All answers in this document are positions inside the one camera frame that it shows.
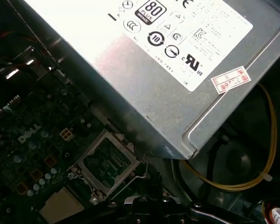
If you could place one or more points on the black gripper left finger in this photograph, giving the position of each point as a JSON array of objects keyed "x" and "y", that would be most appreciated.
[{"x": 137, "y": 210}]

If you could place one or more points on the green motherboard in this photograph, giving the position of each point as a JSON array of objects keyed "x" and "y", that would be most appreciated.
[{"x": 37, "y": 149}]

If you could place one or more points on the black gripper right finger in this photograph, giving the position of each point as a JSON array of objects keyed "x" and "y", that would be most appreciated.
[{"x": 170, "y": 210}]

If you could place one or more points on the white four pin connector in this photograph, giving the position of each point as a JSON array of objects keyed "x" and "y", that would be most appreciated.
[{"x": 66, "y": 135}]

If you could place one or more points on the black PC case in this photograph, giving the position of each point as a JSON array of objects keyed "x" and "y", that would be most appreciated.
[{"x": 252, "y": 140}]

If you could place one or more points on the silver CPU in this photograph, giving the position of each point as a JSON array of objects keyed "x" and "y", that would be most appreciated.
[{"x": 60, "y": 205}]

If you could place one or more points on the metal socket cover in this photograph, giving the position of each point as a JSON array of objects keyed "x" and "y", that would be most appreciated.
[{"x": 122, "y": 177}]

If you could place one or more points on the grey power supply unit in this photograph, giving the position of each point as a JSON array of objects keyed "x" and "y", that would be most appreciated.
[{"x": 130, "y": 81}]

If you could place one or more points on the metal locking lever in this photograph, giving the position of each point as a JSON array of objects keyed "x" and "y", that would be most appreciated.
[{"x": 146, "y": 169}]

